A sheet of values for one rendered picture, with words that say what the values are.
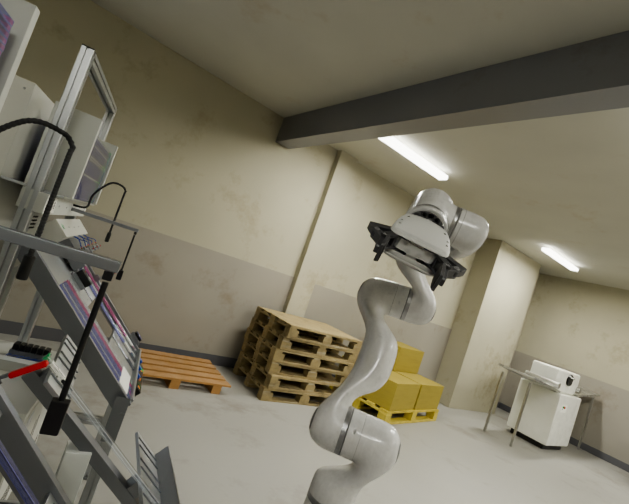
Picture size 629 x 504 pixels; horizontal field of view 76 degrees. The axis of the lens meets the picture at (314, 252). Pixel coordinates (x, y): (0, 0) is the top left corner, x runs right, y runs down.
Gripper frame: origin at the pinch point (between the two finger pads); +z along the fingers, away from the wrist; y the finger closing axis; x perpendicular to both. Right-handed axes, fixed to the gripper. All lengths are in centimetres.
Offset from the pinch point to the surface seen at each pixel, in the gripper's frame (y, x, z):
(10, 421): 50, -54, 23
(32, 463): 44, -61, 24
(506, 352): -277, -390, -676
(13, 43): 78, 3, 0
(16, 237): 44, -9, 25
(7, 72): 77, -1, 2
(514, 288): -228, -277, -709
